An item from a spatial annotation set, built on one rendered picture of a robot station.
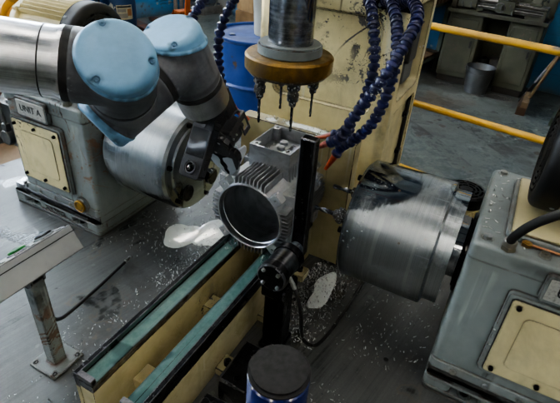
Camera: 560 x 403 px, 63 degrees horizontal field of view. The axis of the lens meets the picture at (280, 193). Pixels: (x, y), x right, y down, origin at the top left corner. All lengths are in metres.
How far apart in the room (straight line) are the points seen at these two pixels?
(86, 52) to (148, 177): 0.57
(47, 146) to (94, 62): 0.74
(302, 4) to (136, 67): 0.42
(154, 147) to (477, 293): 0.71
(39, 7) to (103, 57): 0.76
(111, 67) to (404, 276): 0.60
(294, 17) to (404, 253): 0.47
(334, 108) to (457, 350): 0.61
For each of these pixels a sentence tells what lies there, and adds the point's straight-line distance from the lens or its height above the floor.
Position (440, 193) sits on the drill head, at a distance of 0.88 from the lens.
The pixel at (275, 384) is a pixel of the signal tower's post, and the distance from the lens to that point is 0.45.
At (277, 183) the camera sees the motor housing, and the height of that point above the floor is 1.09.
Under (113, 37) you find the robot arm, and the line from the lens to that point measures 0.57.
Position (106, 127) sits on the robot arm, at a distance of 0.69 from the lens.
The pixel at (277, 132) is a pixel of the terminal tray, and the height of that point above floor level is 1.14.
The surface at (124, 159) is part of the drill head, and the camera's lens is 1.13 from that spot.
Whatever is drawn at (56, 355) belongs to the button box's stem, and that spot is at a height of 0.83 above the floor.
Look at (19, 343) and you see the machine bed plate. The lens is 1.11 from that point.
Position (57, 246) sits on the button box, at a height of 1.07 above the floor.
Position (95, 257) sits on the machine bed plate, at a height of 0.80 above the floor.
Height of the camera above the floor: 1.59
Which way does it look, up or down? 32 degrees down
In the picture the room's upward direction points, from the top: 4 degrees clockwise
